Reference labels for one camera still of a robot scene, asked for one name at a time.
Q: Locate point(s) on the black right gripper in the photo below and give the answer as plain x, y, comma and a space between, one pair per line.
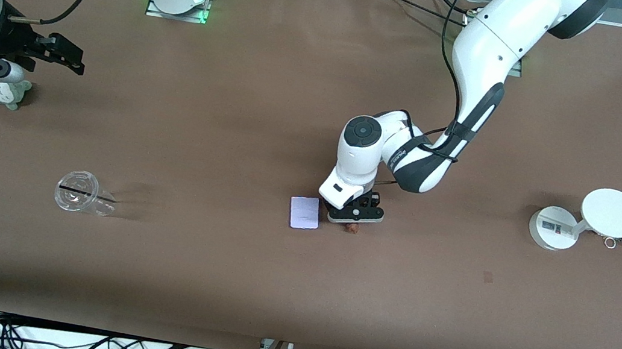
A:
8, 42

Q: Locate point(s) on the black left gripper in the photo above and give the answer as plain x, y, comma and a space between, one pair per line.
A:
372, 198

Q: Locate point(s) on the brown lion statue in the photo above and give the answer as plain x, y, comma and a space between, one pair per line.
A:
352, 228

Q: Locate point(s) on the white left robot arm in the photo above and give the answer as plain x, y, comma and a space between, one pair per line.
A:
487, 47

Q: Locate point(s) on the grey totoro plush toy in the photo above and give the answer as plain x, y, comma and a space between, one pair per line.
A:
7, 95

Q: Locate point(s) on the clear plastic cup with straw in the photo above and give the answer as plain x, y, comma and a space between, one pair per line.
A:
78, 192

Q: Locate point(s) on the brown table cover sheet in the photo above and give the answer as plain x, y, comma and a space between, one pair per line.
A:
232, 127

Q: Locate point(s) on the white round desk lamp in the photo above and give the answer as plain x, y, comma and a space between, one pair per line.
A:
610, 213

